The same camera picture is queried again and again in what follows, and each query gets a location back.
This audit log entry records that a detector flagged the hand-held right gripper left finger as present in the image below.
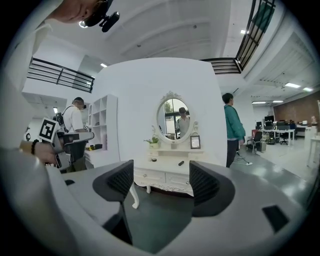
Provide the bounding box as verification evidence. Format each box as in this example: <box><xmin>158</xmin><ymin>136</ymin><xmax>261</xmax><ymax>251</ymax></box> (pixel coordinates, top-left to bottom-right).
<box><xmin>92</xmin><ymin>159</ymin><xmax>135</xmax><ymax>203</ymax></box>

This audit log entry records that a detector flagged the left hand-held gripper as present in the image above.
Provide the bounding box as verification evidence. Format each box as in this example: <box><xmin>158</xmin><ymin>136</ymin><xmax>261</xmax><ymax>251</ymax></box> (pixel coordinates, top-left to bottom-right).
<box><xmin>37</xmin><ymin>117</ymin><xmax>95</xmax><ymax>174</ymax></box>

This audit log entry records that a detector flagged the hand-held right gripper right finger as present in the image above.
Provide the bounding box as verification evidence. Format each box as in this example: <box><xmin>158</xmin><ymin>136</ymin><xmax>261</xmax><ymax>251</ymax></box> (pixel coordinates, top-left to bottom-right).
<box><xmin>189</xmin><ymin>160</ymin><xmax>236</xmax><ymax>218</ymax></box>

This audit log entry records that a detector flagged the white vanity drawer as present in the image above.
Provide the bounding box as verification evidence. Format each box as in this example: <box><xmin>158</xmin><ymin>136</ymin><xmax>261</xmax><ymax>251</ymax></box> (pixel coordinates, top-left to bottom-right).
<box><xmin>165</xmin><ymin>172</ymin><xmax>195</xmax><ymax>194</ymax></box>

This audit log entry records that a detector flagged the white vanity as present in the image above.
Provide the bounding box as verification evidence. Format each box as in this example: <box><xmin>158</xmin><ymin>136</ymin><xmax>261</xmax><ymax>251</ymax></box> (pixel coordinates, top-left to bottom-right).
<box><xmin>129</xmin><ymin>90</ymin><xmax>209</xmax><ymax>210</ymax></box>

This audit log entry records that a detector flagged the person's left forearm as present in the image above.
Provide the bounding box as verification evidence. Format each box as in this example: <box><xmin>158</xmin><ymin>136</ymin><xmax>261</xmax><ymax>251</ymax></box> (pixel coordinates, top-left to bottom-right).
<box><xmin>19</xmin><ymin>140</ymin><xmax>36</xmax><ymax>155</ymax></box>

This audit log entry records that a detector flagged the person's left hand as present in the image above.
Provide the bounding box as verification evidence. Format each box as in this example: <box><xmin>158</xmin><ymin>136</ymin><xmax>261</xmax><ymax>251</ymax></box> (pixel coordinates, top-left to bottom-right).
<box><xmin>34</xmin><ymin>142</ymin><xmax>59</xmax><ymax>166</ymax></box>

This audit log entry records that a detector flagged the white shelf unit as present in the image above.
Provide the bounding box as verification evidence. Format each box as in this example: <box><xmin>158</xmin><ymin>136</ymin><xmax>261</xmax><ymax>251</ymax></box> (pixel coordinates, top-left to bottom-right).
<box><xmin>87</xmin><ymin>94</ymin><xmax>119</xmax><ymax>152</ymax></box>

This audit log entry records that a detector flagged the green plant in white pot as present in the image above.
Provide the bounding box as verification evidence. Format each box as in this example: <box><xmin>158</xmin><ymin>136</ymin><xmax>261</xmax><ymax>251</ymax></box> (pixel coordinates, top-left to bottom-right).
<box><xmin>143</xmin><ymin>134</ymin><xmax>160</xmax><ymax>151</ymax></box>

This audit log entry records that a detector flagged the black balcony railing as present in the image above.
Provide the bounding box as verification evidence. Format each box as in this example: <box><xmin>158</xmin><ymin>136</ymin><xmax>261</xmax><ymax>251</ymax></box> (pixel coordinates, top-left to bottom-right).
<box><xmin>199</xmin><ymin>0</ymin><xmax>276</xmax><ymax>76</ymax></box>
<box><xmin>26</xmin><ymin>57</ymin><xmax>96</xmax><ymax>94</ymax></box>

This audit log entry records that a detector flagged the black office chair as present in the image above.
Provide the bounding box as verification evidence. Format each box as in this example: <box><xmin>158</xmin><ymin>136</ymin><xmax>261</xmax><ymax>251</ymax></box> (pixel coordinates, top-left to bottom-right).
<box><xmin>245</xmin><ymin>130</ymin><xmax>264</xmax><ymax>154</ymax></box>
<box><xmin>278</xmin><ymin>129</ymin><xmax>290</xmax><ymax>146</ymax></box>

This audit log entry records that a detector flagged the oval white-framed mirror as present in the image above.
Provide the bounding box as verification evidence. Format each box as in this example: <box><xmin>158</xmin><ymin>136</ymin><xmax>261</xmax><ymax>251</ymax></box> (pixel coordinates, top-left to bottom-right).
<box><xmin>156</xmin><ymin>90</ymin><xmax>194</xmax><ymax>146</ymax></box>

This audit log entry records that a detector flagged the person's white shirt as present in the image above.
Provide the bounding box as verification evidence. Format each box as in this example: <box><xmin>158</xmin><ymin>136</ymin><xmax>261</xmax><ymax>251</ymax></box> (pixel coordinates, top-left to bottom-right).
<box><xmin>0</xmin><ymin>15</ymin><xmax>65</xmax><ymax>151</ymax></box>

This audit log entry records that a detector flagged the white office desk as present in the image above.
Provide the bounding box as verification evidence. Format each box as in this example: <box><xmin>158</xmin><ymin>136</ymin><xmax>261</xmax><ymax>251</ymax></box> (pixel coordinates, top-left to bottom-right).
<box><xmin>258</xmin><ymin>128</ymin><xmax>298</xmax><ymax>148</ymax></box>

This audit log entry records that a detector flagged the white side table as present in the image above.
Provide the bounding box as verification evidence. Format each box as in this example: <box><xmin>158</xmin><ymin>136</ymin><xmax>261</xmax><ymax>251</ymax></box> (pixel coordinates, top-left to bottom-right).
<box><xmin>305</xmin><ymin>136</ymin><xmax>320</xmax><ymax>168</ymax></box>

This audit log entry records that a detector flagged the person's head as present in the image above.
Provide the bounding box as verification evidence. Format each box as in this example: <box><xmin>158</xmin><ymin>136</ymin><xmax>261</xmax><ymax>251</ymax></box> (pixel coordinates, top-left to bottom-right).
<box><xmin>49</xmin><ymin>0</ymin><xmax>102</xmax><ymax>25</ymax></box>

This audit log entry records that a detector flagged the grey picture frame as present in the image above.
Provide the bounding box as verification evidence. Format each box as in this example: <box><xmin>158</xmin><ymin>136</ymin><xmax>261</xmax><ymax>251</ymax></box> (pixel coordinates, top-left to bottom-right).
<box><xmin>189</xmin><ymin>134</ymin><xmax>202</xmax><ymax>150</ymax></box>

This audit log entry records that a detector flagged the black bead bracelet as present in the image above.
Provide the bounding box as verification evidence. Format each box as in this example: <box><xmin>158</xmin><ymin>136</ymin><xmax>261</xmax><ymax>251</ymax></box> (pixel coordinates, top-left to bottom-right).
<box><xmin>30</xmin><ymin>138</ymin><xmax>41</xmax><ymax>156</ymax></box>

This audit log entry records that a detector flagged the black head-worn camera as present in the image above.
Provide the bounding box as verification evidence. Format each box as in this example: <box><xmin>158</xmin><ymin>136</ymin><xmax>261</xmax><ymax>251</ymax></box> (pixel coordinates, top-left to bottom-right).
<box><xmin>84</xmin><ymin>0</ymin><xmax>121</xmax><ymax>34</ymax></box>

